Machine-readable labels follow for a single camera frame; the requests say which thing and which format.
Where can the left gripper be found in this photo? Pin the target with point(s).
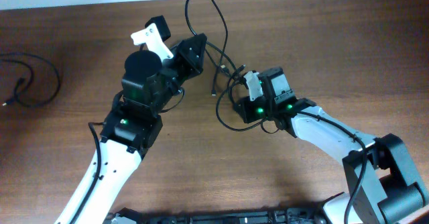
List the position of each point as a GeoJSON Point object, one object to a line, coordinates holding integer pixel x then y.
{"type": "Point", "coordinates": [194, 64]}

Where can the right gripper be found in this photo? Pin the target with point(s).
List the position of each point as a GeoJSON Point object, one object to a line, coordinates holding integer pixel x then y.
{"type": "Point", "coordinates": [246, 108]}

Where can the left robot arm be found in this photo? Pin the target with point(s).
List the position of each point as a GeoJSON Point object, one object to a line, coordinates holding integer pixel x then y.
{"type": "Point", "coordinates": [132, 126]}

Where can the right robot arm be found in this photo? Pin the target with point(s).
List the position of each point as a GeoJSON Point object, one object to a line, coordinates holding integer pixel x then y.
{"type": "Point", "coordinates": [384, 185]}

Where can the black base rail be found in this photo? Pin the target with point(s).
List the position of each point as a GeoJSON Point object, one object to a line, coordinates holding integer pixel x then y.
{"type": "Point", "coordinates": [252, 216]}

